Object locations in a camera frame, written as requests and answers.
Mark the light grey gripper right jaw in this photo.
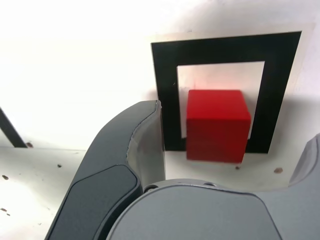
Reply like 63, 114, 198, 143
106, 133, 320, 240

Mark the red cube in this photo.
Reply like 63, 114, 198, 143
186, 89, 252, 162

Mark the black tape square outline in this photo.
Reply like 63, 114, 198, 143
150, 30, 303, 155

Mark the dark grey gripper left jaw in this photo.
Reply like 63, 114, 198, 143
46, 99, 167, 240

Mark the black tape strip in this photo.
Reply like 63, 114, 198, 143
0, 107, 28, 148

